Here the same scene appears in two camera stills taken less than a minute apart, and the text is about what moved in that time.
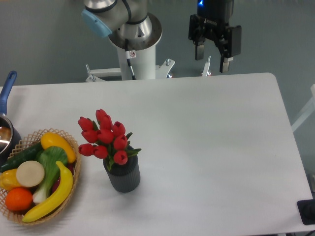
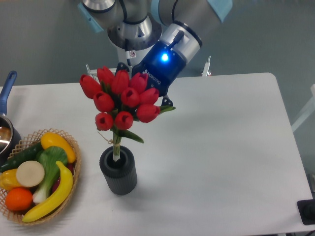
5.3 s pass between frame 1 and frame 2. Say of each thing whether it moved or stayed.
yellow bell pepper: stayed
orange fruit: stayed
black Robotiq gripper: moved
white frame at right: stayed
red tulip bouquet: moved
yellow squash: stayed
